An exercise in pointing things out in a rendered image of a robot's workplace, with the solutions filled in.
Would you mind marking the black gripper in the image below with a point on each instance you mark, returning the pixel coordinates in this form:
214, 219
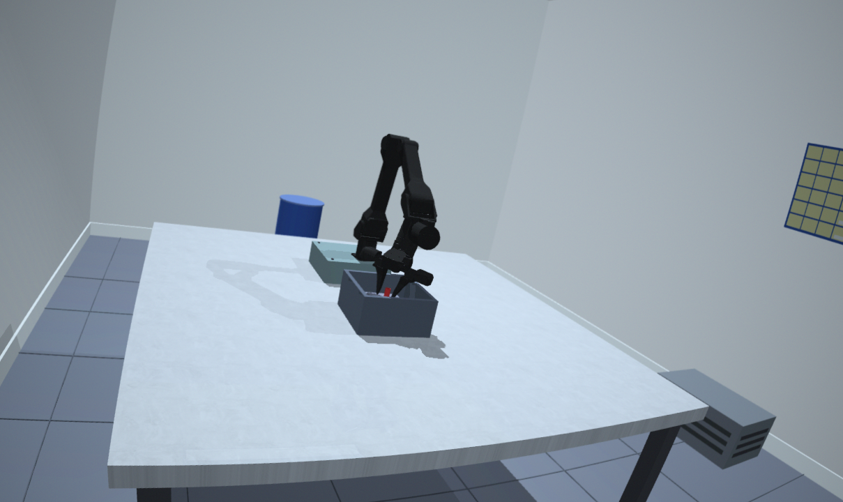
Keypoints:
420, 276

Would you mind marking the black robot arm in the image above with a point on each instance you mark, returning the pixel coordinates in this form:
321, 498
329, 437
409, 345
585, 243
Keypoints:
416, 201

